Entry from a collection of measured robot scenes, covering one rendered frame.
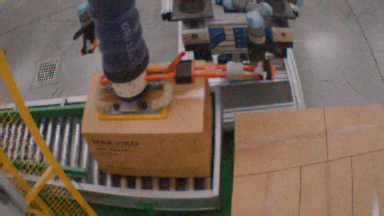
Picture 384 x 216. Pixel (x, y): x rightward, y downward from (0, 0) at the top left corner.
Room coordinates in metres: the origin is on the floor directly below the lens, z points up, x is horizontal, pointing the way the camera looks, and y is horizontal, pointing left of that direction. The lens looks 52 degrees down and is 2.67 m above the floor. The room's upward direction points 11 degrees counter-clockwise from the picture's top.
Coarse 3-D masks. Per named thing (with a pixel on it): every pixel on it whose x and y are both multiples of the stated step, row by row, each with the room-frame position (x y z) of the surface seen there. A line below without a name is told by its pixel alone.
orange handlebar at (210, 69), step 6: (198, 66) 1.44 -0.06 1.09; (204, 66) 1.43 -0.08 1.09; (210, 66) 1.43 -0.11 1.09; (216, 66) 1.42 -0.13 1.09; (222, 66) 1.42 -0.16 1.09; (246, 66) 1.40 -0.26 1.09; (252, 66) 1.39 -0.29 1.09; (150, 72) 1.47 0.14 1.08; (198, 72) 1.41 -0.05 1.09; (204, 72) 1.40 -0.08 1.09; (210, 72) 1.39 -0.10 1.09; (216, 72) 1.39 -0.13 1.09; (222, 72) 1.38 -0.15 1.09; (246, 72) 1.36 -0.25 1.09; (252, 72) 1.36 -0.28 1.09; (102, 78) 1.51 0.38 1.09; (144, 78) 1.44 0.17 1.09; (150, 78) 1.44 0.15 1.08; (156, 78) 1.43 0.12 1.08; (162, 78) 1.42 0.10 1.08; (168, 78) 1.42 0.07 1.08; (210, 78) 1.38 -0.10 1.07
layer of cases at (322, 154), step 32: (256, 128) 1.45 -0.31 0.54; (288, 128) 1.39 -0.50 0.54; (320, 128) 1.32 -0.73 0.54; (352, 128) 1.24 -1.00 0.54; (256, 160) 1.25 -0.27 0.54; (288, 160) 1.18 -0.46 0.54; (320, 160) 1.10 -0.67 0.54; (352, 160) 1.00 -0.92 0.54; (256, 192) 1.04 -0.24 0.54; (288, 192) 0.96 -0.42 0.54; (320, 192) 0.87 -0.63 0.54; (352, 192) 0.77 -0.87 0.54
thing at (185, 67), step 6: (180, 60) 1.48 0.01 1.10; (186, 60) 1.48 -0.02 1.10; (192, 60) 1.47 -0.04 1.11; (174, 66) 1.45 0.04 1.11; (180, 66) 1.46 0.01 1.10; (186, 66) 1.45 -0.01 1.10; (192, 66) 1.43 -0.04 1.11; (174, 72) 1.42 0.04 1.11; (180, 72) 1.42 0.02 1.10; (186, 72) 1.41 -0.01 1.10; (192, 72) 1.40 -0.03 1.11; (174, 78) 1.40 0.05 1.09; (180, 78) 1.39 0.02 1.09; (186, 78) 1.39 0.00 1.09; (192, 78) 1.39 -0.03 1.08; (180, 84) 1.39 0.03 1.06; (186, 84) 1.39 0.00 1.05
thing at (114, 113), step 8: (112, 104) 1.43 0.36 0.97; (120, 104) 1.42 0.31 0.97; (144, 104) 1.37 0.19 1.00; (168, 104) 1.38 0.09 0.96; (104, 112) 1.40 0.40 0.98; (112, 112) 1.39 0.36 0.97; (120, 112) 1.38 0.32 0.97; (128, 112) 1.37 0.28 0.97; (136, 112) 1.36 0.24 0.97; (144, 112) 1.35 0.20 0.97; (152, 112) 1.34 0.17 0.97; (160, 112) 1.34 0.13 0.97
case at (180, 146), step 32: (160, 64) 1.63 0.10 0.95; (160, 96) 1.44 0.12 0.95; (192, 96) 1.40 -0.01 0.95; (96, 128) 1.34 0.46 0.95; (128, 128) 1.30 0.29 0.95; (160, 128) 1.27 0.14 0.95; (192, 128) 1.24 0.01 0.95; (96, 160) 1.33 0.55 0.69; (128, 160) 1.29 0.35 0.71; (160, 160) 1.26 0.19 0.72; (192, 160) 1.23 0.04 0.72
